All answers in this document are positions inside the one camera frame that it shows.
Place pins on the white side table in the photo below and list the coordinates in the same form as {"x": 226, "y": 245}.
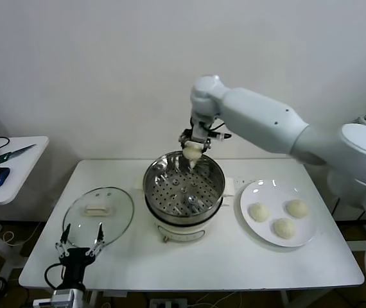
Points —
{"x": 25, "y": 179}

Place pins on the white steamed baozi bun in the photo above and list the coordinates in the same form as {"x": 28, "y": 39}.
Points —
{"x": 192, "y": 152}
{"x": 284, "y": 228}
{"x": 259, "y": 212}
{"x": 297, "y": 208}

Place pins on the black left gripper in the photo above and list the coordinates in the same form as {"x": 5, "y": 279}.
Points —
{"x": 74, "y": 266}

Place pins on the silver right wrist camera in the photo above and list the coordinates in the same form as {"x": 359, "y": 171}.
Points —
{"x": 199, "y": 132}

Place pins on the scissors with green grip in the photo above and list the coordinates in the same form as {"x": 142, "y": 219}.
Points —
{"x": 19, "y": 150}

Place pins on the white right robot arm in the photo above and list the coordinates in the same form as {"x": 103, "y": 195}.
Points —
{"x": 260, "y": 118}

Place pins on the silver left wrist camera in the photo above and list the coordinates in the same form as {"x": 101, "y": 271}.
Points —
{"x": 69, "y": 298}

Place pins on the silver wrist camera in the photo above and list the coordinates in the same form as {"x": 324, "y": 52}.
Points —
{"x": 69, "y": 298}
{"x": 199, "y": 132}

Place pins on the white round plate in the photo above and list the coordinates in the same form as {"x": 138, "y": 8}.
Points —
{"x": 266, "y": 195}

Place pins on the perforated steel steamer basket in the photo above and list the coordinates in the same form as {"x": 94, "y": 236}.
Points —
{"x": 216, "y": 183}

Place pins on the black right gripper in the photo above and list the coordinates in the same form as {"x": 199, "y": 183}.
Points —
{"x": 191, "y": 123}

